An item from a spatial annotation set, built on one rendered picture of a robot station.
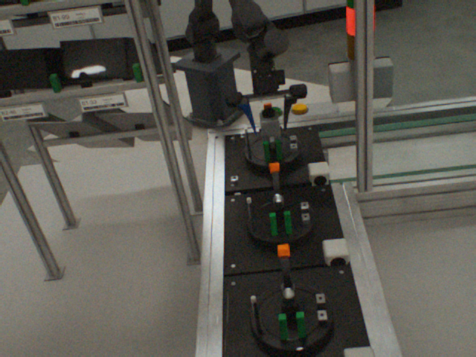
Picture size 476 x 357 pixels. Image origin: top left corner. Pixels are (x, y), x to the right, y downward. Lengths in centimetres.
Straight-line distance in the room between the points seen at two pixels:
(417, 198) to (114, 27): 342
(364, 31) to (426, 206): 44
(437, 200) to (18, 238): 101
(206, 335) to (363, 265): 32
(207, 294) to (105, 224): 47
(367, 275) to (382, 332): 13
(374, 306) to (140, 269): 54
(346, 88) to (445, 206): 37
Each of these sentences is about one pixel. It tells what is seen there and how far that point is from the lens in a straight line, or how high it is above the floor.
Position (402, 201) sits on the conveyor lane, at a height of 92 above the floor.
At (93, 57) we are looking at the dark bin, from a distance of 110.
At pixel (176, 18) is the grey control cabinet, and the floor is 26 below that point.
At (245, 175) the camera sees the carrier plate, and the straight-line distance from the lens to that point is 132.
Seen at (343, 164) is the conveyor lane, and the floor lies 92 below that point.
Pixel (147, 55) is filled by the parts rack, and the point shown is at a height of 136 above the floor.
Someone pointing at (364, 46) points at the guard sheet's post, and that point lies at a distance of 108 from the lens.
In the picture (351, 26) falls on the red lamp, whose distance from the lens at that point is 109.
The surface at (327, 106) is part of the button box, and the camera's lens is 157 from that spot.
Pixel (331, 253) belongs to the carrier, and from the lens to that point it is 108.
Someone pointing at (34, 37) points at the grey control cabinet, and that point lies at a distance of 450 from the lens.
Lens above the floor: 175
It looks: 35 degrees down
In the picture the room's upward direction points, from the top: 9 degrees counter-clockwise
